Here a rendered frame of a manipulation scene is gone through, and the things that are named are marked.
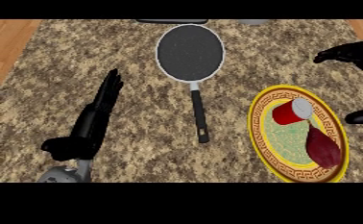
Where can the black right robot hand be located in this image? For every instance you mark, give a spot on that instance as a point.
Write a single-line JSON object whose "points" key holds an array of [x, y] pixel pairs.
{"points": [[342, 54]]}

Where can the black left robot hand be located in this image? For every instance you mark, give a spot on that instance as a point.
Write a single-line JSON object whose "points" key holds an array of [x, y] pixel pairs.
{"points": [[90, 128]]}

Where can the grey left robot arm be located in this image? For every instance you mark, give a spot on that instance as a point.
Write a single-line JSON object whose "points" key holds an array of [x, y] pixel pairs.
{"points": [[68, 173]]}

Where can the red can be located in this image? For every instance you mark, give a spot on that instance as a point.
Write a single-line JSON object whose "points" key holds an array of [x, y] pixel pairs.
{"points": [[289, 112]]}

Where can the yellow patterned plate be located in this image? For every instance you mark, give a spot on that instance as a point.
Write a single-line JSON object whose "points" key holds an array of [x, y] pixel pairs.
{"points": [[283, 138]]}

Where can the black frying pan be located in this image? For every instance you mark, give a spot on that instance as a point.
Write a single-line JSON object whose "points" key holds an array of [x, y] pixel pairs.
{"points": [[190, 56]]}

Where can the dark red vegetable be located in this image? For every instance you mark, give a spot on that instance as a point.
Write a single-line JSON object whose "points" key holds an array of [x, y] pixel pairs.
{"points": [[323, 147]]}

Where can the dark flat appliance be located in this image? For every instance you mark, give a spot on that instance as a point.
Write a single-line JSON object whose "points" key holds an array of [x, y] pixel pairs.
{"points": [[171, 20]]}

